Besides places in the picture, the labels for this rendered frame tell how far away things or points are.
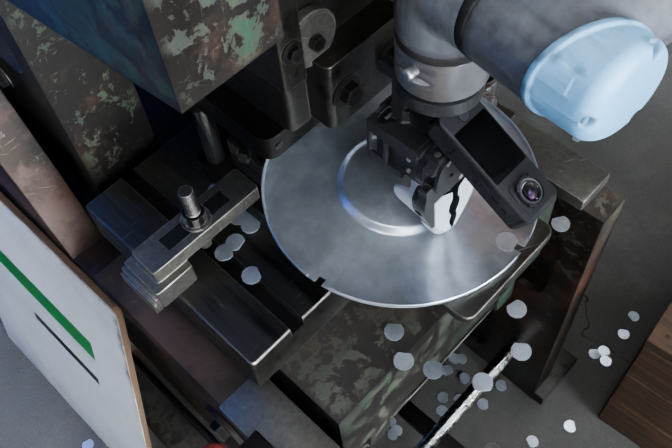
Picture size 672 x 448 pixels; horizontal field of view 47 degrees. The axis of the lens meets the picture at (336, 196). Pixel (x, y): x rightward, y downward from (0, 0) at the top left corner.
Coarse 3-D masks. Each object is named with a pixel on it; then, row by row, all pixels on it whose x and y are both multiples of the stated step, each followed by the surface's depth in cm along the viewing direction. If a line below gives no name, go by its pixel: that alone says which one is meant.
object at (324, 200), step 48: (384, 96) 87; (336, 144) 84; (528, 144) 82; (288, 192) 81; (336, 192) 80; (384, 192) 80; (288, 240) 78; (336, 240) 77; (384, 240) 77; (432, 240) 77; (480, 240) 77; (528, 240) 76; (336, 288) 74; (384, 288) 74; (432, 288) 74; (480, 288) 74
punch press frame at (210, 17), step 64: (0, 0) 71; (64, 0) 55; (128, 0) 45; (192, 0) 47; (256, 0) 51; (0, 64) 89; (64, 64) 81; (128, 64) 53; (192, 64) 50; (64, 128) 86; (128, 128) 93; (384, 320) 88; (448, 320) 91; (320, 384) 84; (384, 384) 86
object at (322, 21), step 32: (320, 0) 64; (352, 0) 67; (384, 0) 69; (320, 32) 64; (352, 32) 67; (384, 32) 68; (320, 64) 65; (352, 64) 67; (256, 96) 72; (288, 96) 68; (320, 96) 69; (352, 96) 68; (288, 128) 72
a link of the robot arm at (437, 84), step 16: (400, 64) 58; (416, 64) 56; (464, 64) 55; (400, 80) 59; (416, 80) 58; (432, 80) 57; (448, 80) 56; (464, 80) 57; (480, 80) 58; (416, 96) 59; (432, 96) 58; (448, 96) 58; (464, 96) 58
